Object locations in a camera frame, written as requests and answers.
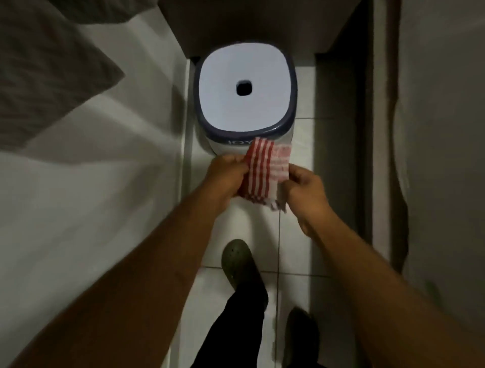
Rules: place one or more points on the person's left hand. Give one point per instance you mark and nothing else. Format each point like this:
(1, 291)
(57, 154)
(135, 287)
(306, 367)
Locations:
(223, 178)

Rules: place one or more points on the person's right hand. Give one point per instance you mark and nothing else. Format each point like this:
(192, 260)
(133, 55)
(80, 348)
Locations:
(307, 193)

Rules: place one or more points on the person's right thumb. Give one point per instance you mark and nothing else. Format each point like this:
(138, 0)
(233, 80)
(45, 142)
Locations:
(293, 172)

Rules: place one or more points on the person's left fingers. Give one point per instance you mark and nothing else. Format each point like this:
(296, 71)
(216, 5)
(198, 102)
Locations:
(237, 170)

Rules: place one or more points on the red white striped cloth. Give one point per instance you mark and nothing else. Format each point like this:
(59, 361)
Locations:
(265, 170)

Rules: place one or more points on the person's right forearm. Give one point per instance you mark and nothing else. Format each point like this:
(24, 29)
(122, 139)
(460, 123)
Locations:
(394, 299)

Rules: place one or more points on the person's left forearm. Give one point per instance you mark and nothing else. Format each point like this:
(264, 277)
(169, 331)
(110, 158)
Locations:
(125, 288)

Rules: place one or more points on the white plastic stool navy rim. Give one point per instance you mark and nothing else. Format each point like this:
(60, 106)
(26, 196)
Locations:
(244, 89)

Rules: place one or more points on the person's dark green clog shoe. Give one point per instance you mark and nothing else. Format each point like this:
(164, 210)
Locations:
(238, 265)
(299, 337)

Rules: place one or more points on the white bed sheet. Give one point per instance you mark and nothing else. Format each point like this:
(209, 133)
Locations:
(87, 197)

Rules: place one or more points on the person's black trouser leg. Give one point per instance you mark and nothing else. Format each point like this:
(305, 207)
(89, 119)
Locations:
(231, 330)

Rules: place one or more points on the grey pillow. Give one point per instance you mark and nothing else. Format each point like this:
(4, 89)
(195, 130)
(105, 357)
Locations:
(45, 72)

